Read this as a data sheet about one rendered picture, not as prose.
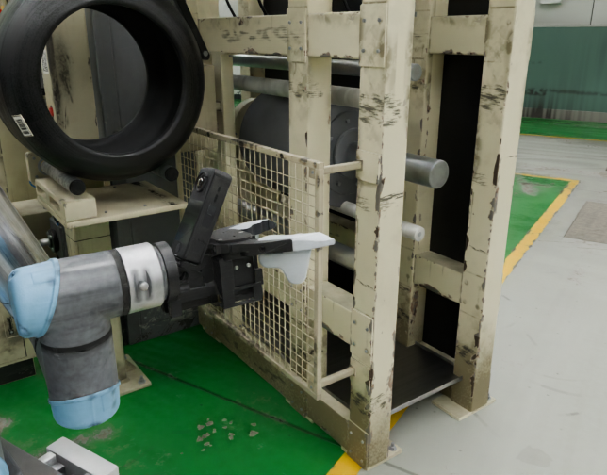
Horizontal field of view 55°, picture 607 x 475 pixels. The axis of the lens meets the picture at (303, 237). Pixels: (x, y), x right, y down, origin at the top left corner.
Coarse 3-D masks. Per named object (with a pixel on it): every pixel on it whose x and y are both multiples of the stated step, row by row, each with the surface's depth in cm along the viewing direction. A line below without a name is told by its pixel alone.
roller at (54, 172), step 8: (48, 168) 180; (56, 168) 176; (56, 176) 172; (64, 176) 167; (72, 176) 165; (64, 184) 165; (72, 184) 161; (80, 184) 162; (72, 192) 162; (80, 192) 163
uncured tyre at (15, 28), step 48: (48, 0) 146; (96, 0) 151; (144, 0) 159; (0, 48) 146; (144, 48) 189; (192, 48) 170; (0, 96) 150; (144, 96) 196; (192, 96) 174; (48, 144) 155; (96, 144) 189; (144, 144) 194
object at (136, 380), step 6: (126, 354) 248; (132, 360) 244; (126, 372) 235; (132, 372) 235; (138, 372) 235; (126, 378) 230; (132, 378) 231; (138, 378) 231; (144, 378) 231; (126, 384) 228; (132, 384) 228; (138, 384) 228; (144, 384) 228; (150, 384) 228; (120, 390) 223; (126, 390) 223; (132, 390) 224
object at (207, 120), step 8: (208, 72) 207; (208, 80) 208; (208, 88) 209; (208, 96) 210; (208, 104) 211; (200, 112) 210; (208, 112) 212; (216, 112) 213; (200, 120) 211; (208, 120) 212; (216, 120) 214; (208, 128) 213; (216, 128) 215; (184, 144) 209; (192, 144) 211; (200, 144) 213; (216, 144) 217
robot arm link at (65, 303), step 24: (48, 264) 60; (72, 264) 61; (96, 264) 61; (120, 264) 62; (24, 288) 57; (48, 288) 58; (72, 288) 59; (96, 288) 60; (120, 288) 62; (24, 312) 57; (48, 312) 58; (72, 312) 59; (96, 312) 61; (120, 312) 63; (24, 336) 59; (48, 336) 60; (72, 336) 60; (96, 336) 62
